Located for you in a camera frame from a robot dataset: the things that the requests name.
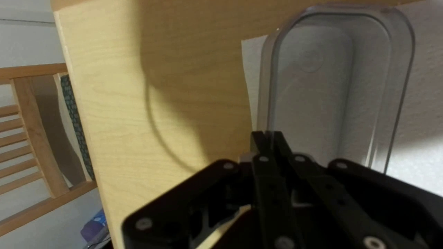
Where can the wooden chair with grey cushion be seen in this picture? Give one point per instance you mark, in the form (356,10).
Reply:
(42,139)

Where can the blue purple box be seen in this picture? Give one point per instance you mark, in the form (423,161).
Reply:
(95,227)

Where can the white paper sheet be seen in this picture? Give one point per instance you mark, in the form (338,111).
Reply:
(424,92)

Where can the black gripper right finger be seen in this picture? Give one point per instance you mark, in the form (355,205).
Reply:
(361,202)

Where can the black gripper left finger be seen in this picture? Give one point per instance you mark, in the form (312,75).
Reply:
(217,202)

